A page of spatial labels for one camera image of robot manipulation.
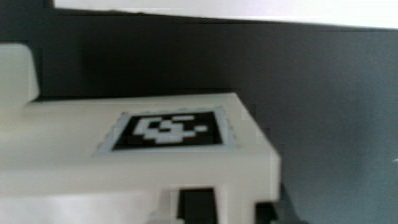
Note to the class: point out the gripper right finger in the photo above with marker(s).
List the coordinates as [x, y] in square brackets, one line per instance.
[265, 214]

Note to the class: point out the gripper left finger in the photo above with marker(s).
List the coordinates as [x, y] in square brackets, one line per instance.
[187, 207]

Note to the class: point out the white drawer tray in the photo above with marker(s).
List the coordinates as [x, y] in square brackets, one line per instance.
[97, 153]

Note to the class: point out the white U-shaped fence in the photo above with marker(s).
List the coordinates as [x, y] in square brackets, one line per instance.
[360, 13]

